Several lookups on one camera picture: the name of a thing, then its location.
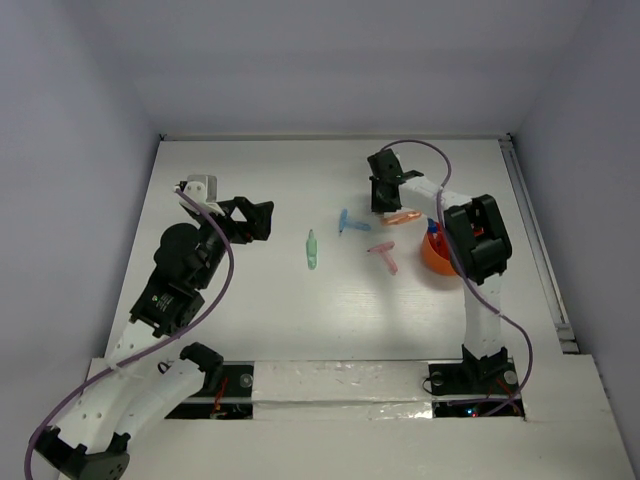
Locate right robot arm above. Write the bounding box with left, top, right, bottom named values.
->
left=367, top=142, right=512, bottom=392

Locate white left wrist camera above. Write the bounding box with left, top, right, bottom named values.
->
left=174, top=174, right=220, bottom=212

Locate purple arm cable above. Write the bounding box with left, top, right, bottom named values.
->
left=22, top=192, right=236, bottom=480
left=379, top=139, right=535, bottom=416

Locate pink translucent pen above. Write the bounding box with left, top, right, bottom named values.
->
left=367, top=241, right=398, bottom=275

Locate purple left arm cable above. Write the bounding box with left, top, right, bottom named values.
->
left=22, top=192, right=236, bottom=480

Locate green translucent pen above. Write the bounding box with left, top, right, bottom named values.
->
left=305, top=229, right=318, bottom=270

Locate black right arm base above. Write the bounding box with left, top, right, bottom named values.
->
left=423, top=345, right=519, bottom=397

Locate blue white glue bottle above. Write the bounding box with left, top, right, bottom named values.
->
left=427, top=218, right=442, bottom=251

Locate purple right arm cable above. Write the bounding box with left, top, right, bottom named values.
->
left=379, top=139, right=535, bottom=416

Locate orange translucent pen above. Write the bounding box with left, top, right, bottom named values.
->
left=380, top=210, right=422, bottom=227

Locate blue translucent pen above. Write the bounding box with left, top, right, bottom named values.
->
left=338, top=208, right=372, bottom=235

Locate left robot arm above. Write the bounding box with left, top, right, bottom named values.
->
left=23, top=191, right=274, bottom=479

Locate aluminium table edge rail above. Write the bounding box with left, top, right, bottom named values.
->
left=498, top=134, right=581, bottom=355

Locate orange round divided container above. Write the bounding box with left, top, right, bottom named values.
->
left=421, top=224, right=456, bottom=276

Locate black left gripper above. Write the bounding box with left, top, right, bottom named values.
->
left=191, top=197, right=272, bottom=289

